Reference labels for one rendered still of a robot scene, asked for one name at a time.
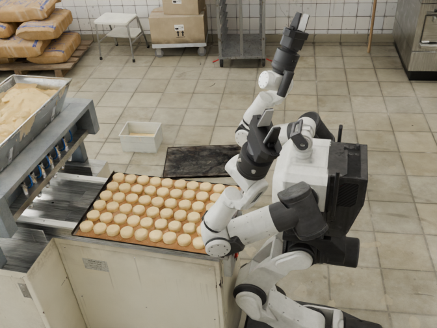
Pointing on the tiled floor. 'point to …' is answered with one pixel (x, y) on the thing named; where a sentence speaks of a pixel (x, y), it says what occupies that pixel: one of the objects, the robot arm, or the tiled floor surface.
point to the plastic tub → (141, 136)
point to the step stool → (120, 28)
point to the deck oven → (417, 38)
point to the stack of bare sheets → (199, 161)
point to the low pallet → (21, 63)
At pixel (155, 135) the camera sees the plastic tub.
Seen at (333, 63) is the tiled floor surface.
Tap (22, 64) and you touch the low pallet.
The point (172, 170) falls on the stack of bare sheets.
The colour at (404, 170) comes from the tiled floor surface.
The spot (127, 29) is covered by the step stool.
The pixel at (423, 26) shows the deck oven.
